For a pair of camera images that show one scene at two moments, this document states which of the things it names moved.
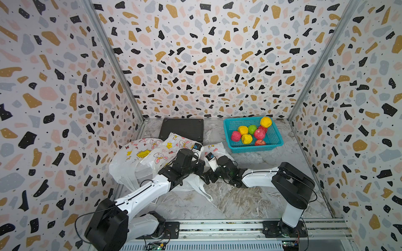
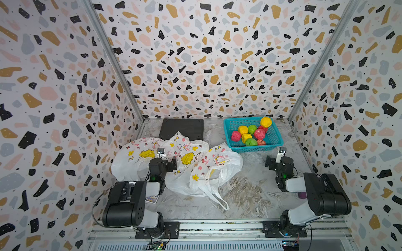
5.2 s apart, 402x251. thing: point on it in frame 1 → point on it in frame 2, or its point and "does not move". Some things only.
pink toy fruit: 236,136 does not move
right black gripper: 209,173 → 272,163
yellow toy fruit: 243,129 does not move
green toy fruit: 252,129 does not move
